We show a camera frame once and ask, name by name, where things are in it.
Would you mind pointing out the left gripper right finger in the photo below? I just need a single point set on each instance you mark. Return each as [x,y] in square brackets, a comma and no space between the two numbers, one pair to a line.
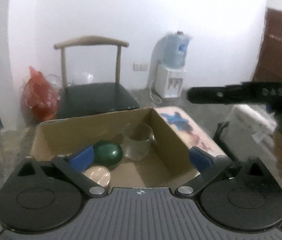
[219,168]

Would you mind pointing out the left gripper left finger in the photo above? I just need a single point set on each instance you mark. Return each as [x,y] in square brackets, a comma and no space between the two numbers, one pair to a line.
[60,177]

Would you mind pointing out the round gold lidded tin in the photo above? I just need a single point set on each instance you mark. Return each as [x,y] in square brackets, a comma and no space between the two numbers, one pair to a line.
[99,174]

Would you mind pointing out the dark green glossy ball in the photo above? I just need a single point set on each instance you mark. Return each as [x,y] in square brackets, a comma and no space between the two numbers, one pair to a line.
[107,153]

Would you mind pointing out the clear glass cup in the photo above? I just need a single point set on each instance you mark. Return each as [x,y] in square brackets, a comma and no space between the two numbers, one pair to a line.
[137,139]

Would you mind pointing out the grey folded blanket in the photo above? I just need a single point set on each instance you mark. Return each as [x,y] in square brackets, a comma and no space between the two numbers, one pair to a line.
[249,134]

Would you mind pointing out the colourful patterned floor mat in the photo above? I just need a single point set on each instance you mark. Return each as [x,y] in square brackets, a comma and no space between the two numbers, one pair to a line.
[188,130]

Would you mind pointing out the brown wooden door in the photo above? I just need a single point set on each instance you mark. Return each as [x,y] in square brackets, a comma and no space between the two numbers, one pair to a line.
[269,67]

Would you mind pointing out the red plastic bag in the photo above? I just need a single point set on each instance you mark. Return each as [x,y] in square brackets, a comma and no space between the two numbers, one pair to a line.
[39,96]

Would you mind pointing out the brown cardboard box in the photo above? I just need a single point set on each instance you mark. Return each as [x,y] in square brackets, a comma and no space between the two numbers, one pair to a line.
[166,165]

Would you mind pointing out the clear plastic bag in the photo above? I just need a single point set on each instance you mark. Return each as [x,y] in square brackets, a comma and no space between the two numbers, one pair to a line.
[78,78]

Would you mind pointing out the white water dispenser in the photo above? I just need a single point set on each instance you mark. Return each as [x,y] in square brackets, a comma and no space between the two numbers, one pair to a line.
[169,81]

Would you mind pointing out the blue water jug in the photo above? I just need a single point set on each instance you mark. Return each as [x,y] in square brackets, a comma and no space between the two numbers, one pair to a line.
[175,49]

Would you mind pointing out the white wall socket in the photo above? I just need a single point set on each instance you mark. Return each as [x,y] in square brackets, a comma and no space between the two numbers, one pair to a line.
[140,67]

